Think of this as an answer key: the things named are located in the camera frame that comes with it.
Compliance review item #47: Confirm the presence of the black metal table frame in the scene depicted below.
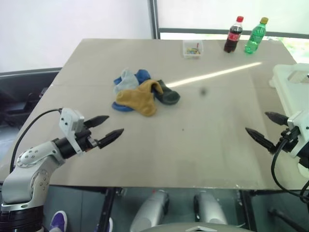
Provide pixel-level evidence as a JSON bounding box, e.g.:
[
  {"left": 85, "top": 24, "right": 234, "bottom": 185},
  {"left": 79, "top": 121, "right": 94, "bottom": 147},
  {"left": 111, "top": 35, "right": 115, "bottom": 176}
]
[{"left": 96, "top": 186, "right": 256, "bottom": 232}]

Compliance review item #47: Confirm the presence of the thick black hose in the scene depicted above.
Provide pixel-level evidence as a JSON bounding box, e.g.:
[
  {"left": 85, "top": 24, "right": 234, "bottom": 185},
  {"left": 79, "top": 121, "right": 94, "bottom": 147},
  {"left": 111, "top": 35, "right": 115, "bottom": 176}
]
[{"left": 267, "top": 207, "right": 309, "bottom": 232}]

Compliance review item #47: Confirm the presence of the black equipment cart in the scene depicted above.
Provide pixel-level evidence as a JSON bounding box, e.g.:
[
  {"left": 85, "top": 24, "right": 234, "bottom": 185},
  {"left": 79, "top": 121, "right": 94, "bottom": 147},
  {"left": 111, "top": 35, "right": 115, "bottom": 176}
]
[{"left": 0, "top": 67, "right": 62, "bottom": 129}]

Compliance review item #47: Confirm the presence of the small clear plastic container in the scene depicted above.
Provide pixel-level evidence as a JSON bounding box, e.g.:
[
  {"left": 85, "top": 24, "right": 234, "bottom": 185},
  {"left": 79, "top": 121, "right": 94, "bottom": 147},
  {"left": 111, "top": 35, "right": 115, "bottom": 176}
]
[{"left": 182, "top": 40, "right": 203, "bottom": 59}]

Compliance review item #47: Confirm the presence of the dark green sock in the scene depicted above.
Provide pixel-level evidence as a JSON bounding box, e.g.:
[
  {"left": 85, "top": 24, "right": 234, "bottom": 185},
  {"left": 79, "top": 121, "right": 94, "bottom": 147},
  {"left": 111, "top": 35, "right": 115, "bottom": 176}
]
[{"left": 153, "top": 79, "right": 181, "bottom": 106}]

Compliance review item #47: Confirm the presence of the blue sock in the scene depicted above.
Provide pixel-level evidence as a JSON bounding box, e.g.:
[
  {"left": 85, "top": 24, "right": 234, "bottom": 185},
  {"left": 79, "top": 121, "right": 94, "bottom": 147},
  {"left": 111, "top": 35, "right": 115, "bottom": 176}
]
[{"left": 111, "top": 69, "right": 152, "bottom": 113}]

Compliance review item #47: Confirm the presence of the dark grey rounded cover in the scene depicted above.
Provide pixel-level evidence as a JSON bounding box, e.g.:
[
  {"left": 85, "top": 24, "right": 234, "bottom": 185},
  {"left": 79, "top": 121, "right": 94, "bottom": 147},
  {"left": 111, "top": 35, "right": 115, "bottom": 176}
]
[{"left": 144, "top": 223, "right": 244, "bottom": 232}]

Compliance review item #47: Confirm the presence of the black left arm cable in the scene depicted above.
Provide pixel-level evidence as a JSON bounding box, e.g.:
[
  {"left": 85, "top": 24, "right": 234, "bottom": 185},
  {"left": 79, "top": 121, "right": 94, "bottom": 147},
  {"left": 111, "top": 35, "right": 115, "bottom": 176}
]
[{"left": 9, "top": 108, "right": 64, "bottom": 174}]

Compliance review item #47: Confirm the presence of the mustard yellow sock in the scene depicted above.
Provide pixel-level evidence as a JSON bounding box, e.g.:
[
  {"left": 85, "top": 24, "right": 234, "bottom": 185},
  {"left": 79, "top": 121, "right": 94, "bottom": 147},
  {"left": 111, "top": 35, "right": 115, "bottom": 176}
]
[{"left": 115, "top": 80, "right": 164, "bottom": 117}]

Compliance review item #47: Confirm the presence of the colourful small clips pile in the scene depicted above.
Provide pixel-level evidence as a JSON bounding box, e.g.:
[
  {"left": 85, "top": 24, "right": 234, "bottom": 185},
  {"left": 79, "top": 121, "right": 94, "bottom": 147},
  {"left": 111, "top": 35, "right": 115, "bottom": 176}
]
[{"left": 185, "top": 43, "right": 202, "bottom": 55}]

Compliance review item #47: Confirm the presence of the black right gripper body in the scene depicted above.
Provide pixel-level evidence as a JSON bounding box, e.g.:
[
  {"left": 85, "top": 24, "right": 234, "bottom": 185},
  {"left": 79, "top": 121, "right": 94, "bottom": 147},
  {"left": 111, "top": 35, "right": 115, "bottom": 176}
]
[{"left": 275, "top": 125, "right": 302, "bottom": 154}]

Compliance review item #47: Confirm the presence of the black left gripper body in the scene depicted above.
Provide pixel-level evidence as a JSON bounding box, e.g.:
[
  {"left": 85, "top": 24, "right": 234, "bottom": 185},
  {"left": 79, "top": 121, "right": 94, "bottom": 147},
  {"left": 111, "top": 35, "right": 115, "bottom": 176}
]
[{"left": 76, "top": 120, "right": 100, "bottom": 153}]

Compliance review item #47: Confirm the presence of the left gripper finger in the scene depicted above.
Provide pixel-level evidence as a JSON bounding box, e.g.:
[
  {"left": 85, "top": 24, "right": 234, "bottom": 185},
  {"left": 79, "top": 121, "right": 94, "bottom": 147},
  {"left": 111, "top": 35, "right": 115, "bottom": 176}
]
[
  {"left": 98, "top": 128, "right": 125, "bottom": 149},
  {"left": 84, "top": 115, "right": 110, "bottom": 129}
]

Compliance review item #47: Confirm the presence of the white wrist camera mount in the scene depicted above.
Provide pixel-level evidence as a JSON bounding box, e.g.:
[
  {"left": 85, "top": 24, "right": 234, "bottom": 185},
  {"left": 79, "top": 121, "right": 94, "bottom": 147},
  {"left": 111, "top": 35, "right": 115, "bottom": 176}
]
[
  {"left": 58, "top": 107, "right": 85, "bottom": 156},
  {"left": 287, "top": 110, "right": 309, "bottom": 159}
]

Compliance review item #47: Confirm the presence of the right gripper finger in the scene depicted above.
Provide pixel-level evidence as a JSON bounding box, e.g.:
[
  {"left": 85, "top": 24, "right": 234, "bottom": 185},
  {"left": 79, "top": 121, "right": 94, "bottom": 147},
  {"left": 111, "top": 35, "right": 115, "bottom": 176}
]
[
  {"left": 245, "top": 127, "right": 276, "bottom": 153},
  {"left": 265, "top": 111, "right": 290, "bottom": 126}
]

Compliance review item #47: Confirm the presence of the silver rounded housing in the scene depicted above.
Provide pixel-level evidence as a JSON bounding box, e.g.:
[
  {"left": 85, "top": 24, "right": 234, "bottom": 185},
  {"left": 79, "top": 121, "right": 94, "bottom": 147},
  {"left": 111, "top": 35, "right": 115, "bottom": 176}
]
[
  {"left": 129, "top": 189, "right": 169, "bottom": 232},
  {"left": 193, "top": 190, "right": 229, "bottom": 227}
]

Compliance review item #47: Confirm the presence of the cola bottle red cap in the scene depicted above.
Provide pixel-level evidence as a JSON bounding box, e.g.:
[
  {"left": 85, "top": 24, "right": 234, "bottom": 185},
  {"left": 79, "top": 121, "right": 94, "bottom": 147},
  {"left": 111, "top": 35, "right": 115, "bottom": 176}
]
[{"left": 223, "top": 15, "right": 244, "bottom": 54}]

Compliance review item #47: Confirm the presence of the white plastic bin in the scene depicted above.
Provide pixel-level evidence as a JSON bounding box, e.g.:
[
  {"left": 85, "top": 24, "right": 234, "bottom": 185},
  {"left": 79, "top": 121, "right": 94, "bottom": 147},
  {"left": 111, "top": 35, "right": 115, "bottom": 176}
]
[{"left": 272, "top": 62, "right": 309, "bottom": 116}]

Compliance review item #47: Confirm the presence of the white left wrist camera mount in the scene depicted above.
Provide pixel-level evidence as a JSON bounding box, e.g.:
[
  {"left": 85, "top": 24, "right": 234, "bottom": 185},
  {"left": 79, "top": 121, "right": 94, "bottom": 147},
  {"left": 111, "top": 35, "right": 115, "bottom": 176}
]
[{"left": 58, "top": 107, "right": 85, "bottom": 156}]

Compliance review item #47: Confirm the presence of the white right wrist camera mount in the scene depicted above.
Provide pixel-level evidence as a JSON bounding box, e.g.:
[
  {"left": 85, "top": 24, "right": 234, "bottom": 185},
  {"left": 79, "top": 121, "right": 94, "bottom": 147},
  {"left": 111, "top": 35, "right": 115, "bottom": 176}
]
[{"left": 287, "top": 110, "right": 309, "bottom": 159}]

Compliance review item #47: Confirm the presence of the light grey sock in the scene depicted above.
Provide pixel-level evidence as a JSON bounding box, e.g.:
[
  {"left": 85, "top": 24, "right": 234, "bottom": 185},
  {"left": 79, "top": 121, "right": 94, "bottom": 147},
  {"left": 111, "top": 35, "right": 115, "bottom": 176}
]
[{"left": 113, "top": 69, "right": 140, "bottom": 96}]

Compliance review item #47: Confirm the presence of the green bottle yellow cap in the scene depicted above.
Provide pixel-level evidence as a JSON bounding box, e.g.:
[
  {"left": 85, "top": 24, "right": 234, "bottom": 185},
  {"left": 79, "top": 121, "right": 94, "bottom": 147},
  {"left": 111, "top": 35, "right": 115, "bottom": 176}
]
[{"left": 244, "top": 16, "right": 269, "bottom": 55}]

